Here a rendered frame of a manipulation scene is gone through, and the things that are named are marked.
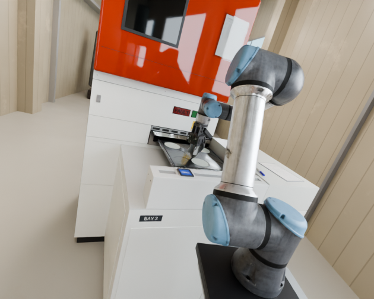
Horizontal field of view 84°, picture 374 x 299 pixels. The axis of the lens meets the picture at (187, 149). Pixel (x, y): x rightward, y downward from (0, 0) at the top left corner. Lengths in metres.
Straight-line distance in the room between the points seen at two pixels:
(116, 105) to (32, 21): 3.21
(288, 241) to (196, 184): 0.39
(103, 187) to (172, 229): 0.71
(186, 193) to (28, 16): 3.95
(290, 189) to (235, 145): 0.66
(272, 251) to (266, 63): 0.48
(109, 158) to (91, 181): 0.20
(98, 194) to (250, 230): 1.17
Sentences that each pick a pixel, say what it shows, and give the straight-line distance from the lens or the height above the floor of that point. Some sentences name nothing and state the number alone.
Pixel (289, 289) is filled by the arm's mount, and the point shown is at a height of 0.84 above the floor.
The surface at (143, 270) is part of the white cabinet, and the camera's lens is 1.07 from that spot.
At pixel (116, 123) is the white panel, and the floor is 0.95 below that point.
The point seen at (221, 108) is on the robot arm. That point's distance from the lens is 0.96.
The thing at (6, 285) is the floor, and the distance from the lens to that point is 1.70.
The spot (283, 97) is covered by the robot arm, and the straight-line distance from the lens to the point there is 0.69.
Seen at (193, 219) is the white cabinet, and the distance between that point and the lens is 0.94.
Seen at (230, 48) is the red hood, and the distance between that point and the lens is 1.39.
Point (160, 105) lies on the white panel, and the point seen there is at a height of 1.11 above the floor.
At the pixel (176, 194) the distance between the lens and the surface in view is 0.83.
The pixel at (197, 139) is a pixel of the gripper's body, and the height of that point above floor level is 1.03.
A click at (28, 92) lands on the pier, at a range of 4.48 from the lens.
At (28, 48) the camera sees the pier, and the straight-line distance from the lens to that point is 4.40.
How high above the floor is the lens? 1.32
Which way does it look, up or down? 19 degrees down
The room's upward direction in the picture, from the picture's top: 16 degrees clockwise
